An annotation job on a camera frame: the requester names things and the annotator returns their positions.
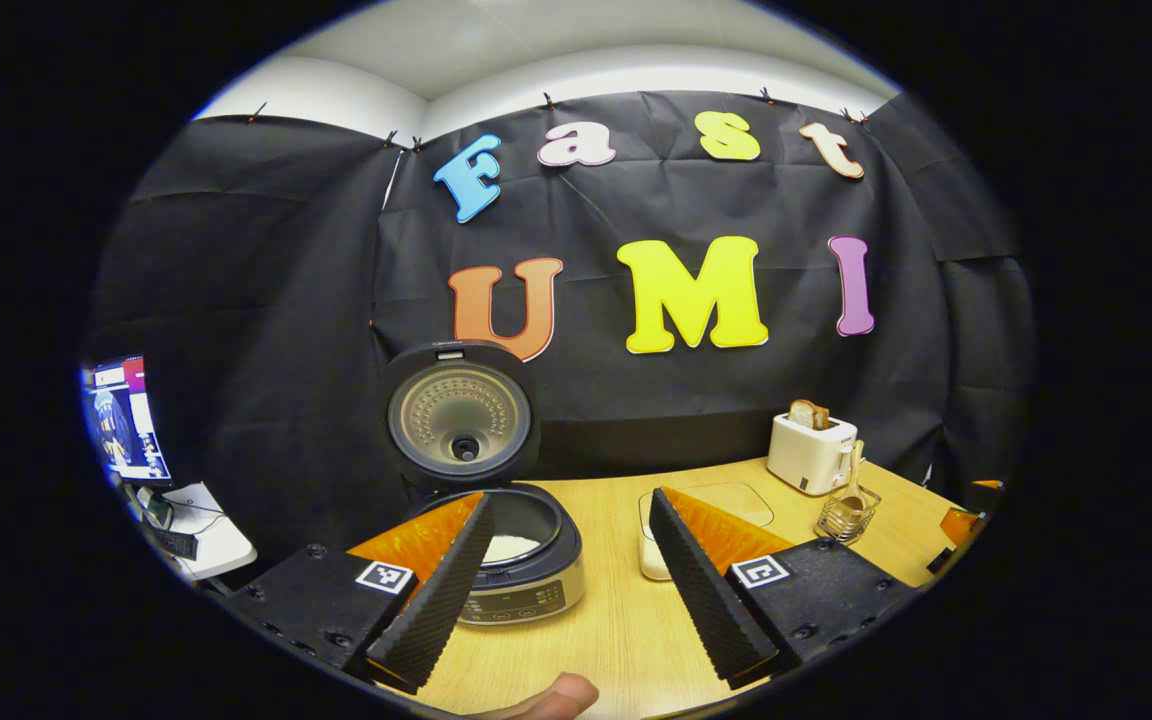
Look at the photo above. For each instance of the white toaster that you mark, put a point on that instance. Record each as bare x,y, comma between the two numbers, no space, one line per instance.
806,455

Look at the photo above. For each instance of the thin white rice layer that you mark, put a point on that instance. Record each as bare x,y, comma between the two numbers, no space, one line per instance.
511,548

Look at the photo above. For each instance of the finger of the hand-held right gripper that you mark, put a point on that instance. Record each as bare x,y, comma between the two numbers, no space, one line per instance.
961,525

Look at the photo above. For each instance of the brown bread slice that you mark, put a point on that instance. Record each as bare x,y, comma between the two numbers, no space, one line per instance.
808,414

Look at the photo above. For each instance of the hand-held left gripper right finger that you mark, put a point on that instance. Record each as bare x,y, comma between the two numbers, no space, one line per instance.
706,590

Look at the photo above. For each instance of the wooden spoon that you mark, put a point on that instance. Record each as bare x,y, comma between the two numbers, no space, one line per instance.
852,490

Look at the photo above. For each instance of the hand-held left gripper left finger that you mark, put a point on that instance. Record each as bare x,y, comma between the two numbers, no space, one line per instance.
441,595

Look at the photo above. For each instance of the white side table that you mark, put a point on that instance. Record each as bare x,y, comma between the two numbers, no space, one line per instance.
221,535

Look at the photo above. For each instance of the black keyboard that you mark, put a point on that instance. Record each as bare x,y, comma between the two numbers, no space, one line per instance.
174,544

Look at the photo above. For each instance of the computer monitor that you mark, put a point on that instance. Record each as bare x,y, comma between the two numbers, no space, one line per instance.
126,420

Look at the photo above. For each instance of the white rice heap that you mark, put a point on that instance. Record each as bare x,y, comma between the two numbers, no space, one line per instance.
654,560

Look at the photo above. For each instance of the black backdrop cloth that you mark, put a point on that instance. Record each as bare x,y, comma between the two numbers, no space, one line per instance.
696,390

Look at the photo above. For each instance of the clear plastic rice container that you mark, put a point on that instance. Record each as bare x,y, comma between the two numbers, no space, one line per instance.
726,500

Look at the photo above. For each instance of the small grey desk device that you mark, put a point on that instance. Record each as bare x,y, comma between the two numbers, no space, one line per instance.
156,507

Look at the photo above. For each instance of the black silver rice cooker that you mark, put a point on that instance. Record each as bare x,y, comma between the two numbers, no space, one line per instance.
461,420

